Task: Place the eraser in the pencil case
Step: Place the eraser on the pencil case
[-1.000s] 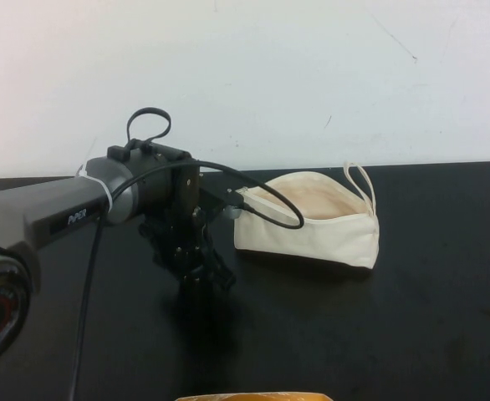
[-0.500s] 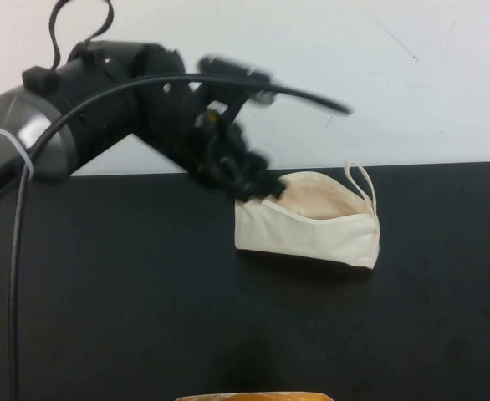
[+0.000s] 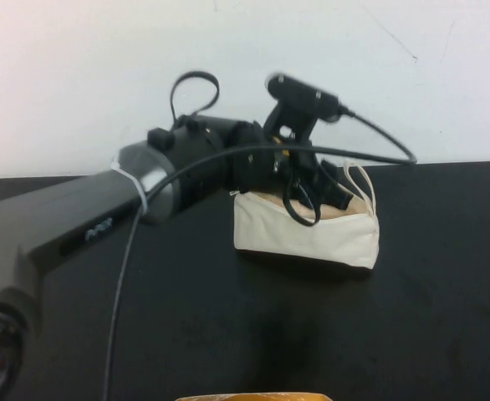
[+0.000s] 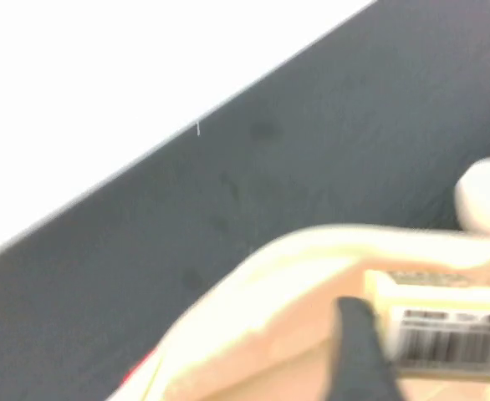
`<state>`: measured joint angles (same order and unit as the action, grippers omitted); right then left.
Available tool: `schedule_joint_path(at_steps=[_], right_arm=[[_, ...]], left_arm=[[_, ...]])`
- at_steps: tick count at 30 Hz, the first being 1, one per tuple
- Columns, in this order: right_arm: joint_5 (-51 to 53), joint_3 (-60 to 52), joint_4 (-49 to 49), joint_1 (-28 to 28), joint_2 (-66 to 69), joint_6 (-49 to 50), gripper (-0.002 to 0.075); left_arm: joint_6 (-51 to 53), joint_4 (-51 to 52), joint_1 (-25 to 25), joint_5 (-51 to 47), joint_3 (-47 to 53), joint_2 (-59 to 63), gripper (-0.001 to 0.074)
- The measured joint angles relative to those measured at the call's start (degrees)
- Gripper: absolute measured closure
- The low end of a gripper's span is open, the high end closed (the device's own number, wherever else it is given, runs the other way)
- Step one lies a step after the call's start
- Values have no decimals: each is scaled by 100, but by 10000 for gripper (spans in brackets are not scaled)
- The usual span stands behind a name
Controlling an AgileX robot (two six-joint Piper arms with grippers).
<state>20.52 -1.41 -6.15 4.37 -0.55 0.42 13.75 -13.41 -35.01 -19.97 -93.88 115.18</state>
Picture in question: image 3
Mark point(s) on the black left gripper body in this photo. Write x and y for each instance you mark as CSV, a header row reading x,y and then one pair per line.
x,y
266,163

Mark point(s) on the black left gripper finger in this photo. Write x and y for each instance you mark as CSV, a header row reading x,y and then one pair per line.
x,y
329,170
336,197

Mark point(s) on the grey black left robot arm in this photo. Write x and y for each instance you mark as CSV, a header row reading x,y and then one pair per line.
x,y
82,209

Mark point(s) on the white canvas pencil case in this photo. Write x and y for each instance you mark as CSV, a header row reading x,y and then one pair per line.
x,y
303,234

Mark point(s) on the yellow flat object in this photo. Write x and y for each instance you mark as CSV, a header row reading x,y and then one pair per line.
x,y
253,397

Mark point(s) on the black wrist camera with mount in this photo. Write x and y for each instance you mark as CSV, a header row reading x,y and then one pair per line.
x,y
299,98

